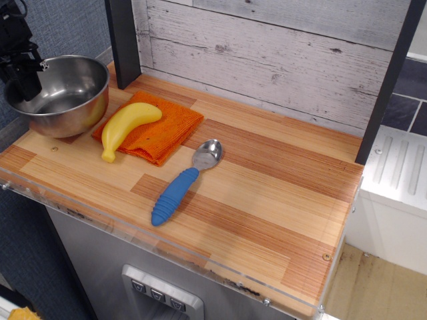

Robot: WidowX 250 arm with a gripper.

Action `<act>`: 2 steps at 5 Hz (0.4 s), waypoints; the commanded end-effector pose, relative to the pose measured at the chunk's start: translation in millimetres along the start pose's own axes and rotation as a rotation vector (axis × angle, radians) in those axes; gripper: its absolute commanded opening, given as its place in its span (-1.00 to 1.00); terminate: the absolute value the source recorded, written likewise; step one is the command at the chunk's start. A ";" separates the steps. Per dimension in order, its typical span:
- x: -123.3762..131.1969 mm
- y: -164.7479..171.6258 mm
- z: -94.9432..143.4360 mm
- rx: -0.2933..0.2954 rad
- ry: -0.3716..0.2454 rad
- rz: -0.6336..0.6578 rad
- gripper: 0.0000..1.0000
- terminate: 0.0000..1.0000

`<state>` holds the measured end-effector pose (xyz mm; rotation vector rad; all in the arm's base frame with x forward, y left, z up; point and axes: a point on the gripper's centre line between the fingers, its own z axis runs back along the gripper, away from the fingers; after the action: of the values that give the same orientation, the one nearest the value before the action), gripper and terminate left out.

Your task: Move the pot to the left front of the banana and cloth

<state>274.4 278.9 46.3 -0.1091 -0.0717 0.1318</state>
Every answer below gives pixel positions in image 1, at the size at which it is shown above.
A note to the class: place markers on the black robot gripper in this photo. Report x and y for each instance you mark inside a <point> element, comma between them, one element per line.
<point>20,59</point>

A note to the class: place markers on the stainless steel pot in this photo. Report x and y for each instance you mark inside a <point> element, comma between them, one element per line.
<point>73,97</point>

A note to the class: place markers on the yellow plastic banana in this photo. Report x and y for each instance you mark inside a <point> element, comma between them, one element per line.
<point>122,123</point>

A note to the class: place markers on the orange folded cloth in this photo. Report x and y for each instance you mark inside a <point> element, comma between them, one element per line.
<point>155,142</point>

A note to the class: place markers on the clear acrylic edge guard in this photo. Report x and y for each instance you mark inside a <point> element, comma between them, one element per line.
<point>249,287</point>

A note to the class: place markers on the grey toy fridge cabinet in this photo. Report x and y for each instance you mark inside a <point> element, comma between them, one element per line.
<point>98,257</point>

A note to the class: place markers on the yellow object bottom left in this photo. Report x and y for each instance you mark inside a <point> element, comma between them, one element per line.
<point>23,314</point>

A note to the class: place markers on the silver dispenser button panel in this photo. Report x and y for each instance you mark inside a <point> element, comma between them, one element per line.
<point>154,298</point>

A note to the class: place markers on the white ribbed side counter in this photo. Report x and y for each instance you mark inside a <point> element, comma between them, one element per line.
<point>389,215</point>

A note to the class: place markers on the black left upright post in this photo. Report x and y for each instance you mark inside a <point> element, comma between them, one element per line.
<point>123,41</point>

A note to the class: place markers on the black upright post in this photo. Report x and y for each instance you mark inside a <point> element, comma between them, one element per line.
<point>401,49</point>
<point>123,41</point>

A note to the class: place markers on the blue handled metal spoon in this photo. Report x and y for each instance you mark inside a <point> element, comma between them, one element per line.
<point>206,156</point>

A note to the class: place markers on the black right upright post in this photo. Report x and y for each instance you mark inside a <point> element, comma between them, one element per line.
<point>401,49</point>

